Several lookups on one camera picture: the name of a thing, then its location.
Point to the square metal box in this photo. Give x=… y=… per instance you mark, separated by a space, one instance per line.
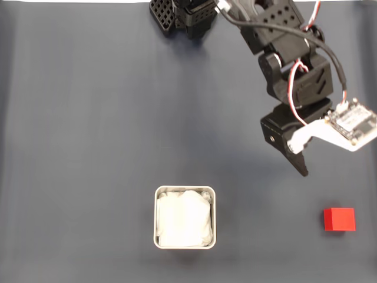
x=155 y=218

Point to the white crumpled cloth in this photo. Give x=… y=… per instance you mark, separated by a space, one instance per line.
x=184 y=218

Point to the bare camera circuit board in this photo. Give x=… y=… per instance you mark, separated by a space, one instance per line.
x=353 y=123

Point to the dark grey table mat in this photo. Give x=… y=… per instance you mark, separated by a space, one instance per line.
x=88 y=118

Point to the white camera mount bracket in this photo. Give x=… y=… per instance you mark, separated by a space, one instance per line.
x=306 y=135

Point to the red cube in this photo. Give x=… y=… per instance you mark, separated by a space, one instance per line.
x=338 y=219

